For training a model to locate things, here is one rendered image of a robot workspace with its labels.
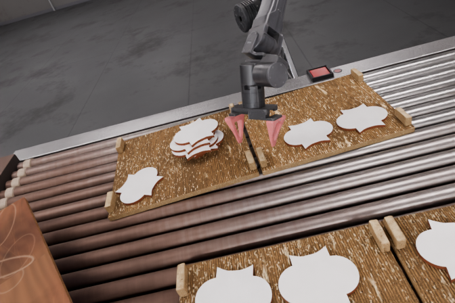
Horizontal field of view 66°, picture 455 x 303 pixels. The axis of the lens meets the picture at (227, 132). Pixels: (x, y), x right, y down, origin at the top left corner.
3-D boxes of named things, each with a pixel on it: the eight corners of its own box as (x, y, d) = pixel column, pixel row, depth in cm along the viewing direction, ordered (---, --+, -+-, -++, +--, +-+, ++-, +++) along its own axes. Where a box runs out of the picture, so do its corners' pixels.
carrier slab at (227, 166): (122, 145, 121) (120, 142, 120) (235, 111, 121) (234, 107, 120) (110, 221, 92) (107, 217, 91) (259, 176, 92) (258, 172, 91)
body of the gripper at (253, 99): (266, 117, 82) (264, 86, 80) (229, 115, 88) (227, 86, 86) (278, 111, 87) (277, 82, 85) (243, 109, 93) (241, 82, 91)
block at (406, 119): (393, 115, 96) (393, 107, 95) (399, 113, 96) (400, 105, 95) (405, 126, 91) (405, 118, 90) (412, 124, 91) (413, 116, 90)
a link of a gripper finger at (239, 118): (250, 148, 87) (247, 111, 84) (225, 145, 91) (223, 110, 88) (263, 141, 92) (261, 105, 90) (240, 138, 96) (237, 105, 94)
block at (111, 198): (110, 199, 97) (106, 191, 95) (117, 197, 97) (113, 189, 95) (107, 214, 92) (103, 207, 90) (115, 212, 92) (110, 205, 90)
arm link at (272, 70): (273, 48, 89) (250, 31, 85) (307, 47, 80) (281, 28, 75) (256, 91, 89) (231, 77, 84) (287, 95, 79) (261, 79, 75)
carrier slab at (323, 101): (240, 110, 121) (238, 106, 120) (354, 76, 120) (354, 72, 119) (263, 176, 92) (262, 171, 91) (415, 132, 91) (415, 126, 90)
